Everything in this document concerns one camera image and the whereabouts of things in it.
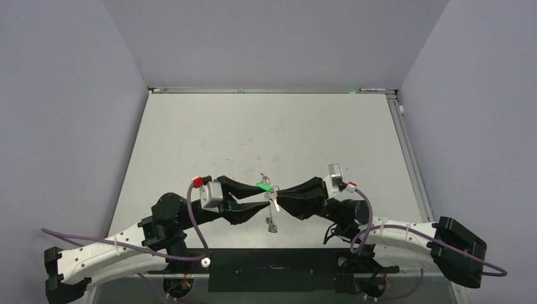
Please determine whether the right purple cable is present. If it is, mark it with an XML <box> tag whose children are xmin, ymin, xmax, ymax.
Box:
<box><xmin>349</xmin><ymin>186</ymin><xmax>509</xmax><ymax>301</ymax></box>

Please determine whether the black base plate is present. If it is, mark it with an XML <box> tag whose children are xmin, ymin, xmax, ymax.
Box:
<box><xmin>163</xmin><ymin>246</ymin><xmax>400</xmax><ymax>298</ymax></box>

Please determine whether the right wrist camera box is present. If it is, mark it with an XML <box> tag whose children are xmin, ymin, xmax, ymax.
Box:
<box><xmin>324</xmin><ymin>163</ymin><xmax>347</xmax><ymax>198</ymax></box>

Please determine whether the green key tag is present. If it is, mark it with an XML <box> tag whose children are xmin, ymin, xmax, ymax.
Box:
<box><xmin>256</xmin><ymin>182</ymin><xmax>274</xmax><ymax>193</ymax></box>

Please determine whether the aluminium rail right edge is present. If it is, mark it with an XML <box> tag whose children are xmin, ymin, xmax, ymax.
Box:
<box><xmin>386</xmin><ymin>94</ymin><xmax>434</xmax><ymax>222</ymax></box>

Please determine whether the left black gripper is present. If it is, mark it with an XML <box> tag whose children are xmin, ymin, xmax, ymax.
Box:
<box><xmin>180</xmin><ymin>177</ymin><xmax>270</xmax><ymax>229</ymax></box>

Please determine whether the purple cable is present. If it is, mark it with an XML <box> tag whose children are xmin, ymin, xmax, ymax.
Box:
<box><xmin>41</xmin><ymin>182</ymin><xmax>211</xmax><ymax>304</ymax></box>
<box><xmin>349</xmin><ymin>186</ymin><xmax>509</xmax><ymax>301</ymax></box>

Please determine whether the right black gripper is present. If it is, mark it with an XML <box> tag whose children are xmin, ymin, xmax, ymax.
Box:
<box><xmin>270</xmin><ymin>175</ymin><xmax>345</xmax><ymax>224</ymax></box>

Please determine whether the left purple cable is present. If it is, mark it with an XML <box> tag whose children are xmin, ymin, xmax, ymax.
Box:
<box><xmin>41</xmin><ymin>182</ymin><xmax>211</xmax><ymax>304</ymax></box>

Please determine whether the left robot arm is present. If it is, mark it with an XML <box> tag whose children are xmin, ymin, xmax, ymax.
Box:
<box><xmin>42</xmin><ymin>176</ymin><xmax>275</xmax><ymax>303</ymax></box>

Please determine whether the aluminium rail back edge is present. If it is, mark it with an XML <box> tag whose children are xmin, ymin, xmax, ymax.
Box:
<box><xmin>148</xmin><ymin>87</ymin><xmax>397</xmax><ymax>95</ymax></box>

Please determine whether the aluminium rail edge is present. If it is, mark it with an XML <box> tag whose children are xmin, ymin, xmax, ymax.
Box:
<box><xmin>386</xmin><ymin>94</ymin><xmax>434</xmax><ymax>222</ymax></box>
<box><xmin>148</xmin><ymin>87</ymin><xmax>397</xmax><ymax>95</ymax></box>

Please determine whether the perforated metal key plate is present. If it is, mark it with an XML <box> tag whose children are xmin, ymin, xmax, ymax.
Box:
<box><xmin>260</xmin><ymin>173</ymin><xmax>279</xmax><ymax>234</ymax></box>

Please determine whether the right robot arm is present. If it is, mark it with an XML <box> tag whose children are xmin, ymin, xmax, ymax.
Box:
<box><xmin>269</xmin><ymin>177</ymin><xmax>487</xmax><ymax>289</ymax></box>

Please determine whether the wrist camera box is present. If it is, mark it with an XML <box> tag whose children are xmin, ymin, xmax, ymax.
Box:
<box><xmin>324</xmin><ymin>163</ymin><xmax>347</xmax><ymax>198</ymax></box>
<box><xmin>199</xmin><ymin>182</ymin><xmax>224</xmax><ymax>210</ymax></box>

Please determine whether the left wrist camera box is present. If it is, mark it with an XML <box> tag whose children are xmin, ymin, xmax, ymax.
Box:
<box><xmin>199</xmin><ymin>182</ymin><xmax>224</xmax><ymax>210</ymax></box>

